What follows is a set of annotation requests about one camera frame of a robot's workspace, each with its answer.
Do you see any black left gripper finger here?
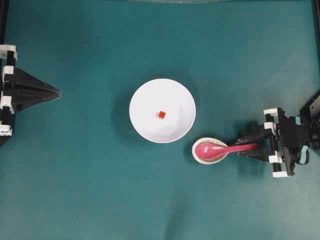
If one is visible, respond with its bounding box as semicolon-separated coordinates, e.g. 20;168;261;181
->
11;92;61;113
3;66;61;97

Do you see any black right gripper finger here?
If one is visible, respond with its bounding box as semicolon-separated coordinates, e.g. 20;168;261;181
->
237;149;279;163
236;123;275;145

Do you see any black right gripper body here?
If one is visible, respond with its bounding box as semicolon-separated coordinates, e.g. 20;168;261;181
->
263;107;308;178

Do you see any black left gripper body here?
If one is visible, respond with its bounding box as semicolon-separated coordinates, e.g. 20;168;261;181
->
0;44;18;137

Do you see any pink plastic spoon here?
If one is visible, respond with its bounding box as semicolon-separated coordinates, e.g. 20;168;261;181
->
195;143;260;160

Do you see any small red block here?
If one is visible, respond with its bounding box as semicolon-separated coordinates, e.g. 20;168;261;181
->
158;111;166;119

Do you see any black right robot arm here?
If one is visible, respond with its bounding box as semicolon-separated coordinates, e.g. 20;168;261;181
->
236;96;320;178

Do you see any speckled teardrop spoon rest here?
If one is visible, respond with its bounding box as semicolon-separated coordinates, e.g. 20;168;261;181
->
192;137;228;165

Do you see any white round bowl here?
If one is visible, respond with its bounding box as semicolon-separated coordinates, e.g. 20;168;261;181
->
129;78;197;144

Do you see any black left frame rail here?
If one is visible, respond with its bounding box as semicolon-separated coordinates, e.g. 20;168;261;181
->
0;0;9;45

